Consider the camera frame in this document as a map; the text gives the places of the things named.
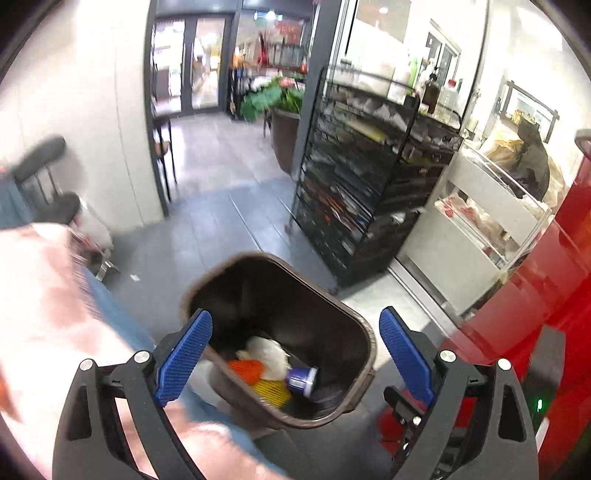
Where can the orange foam fruit net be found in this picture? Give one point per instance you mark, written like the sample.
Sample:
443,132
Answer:
250,371

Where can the brown plastic trash bin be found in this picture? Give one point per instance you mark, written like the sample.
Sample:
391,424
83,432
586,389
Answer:
258,294

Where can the glass display cabinet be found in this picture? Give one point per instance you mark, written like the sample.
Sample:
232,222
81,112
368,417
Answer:
480,224

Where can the green potted plant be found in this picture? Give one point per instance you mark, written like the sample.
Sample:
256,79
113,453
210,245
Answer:
279,102

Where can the yellow foam fruit net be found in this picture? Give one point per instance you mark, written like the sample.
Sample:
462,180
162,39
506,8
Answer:
273,392

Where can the black wire drawer cart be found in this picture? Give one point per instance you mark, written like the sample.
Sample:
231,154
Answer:
372,158

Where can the white red plastic bag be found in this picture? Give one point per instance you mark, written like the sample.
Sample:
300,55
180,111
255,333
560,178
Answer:
89,225

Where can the black round stool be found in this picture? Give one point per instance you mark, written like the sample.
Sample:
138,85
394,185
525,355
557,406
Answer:
62,210

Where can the dark pump bottle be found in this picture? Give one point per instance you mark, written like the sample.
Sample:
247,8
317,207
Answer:
431,93

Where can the glass double door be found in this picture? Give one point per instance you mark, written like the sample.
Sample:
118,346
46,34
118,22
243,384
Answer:
187,63

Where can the blue white paper cup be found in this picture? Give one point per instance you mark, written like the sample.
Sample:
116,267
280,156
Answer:
301,380

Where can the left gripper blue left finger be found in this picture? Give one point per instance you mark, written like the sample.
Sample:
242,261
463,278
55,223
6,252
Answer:
90,441

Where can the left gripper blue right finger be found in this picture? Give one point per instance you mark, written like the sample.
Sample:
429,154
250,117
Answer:
460,420

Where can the wooden seat chair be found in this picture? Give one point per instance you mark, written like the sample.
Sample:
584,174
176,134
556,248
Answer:
163,146

